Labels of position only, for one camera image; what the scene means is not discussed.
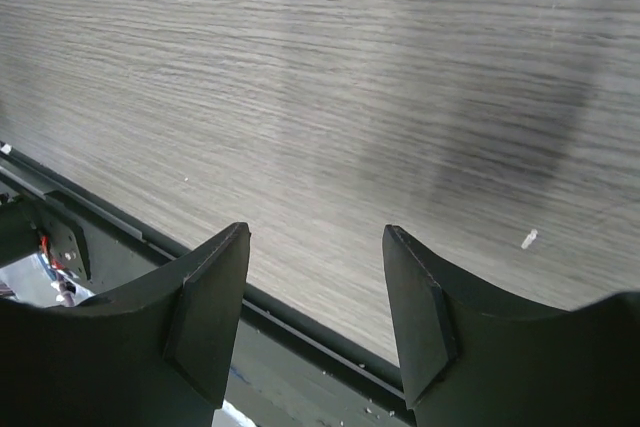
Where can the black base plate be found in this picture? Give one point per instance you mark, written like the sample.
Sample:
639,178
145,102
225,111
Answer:
286,369

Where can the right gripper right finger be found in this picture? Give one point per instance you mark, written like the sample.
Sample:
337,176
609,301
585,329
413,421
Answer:
473,354

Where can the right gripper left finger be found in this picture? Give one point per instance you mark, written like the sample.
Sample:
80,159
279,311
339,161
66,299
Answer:
153,352

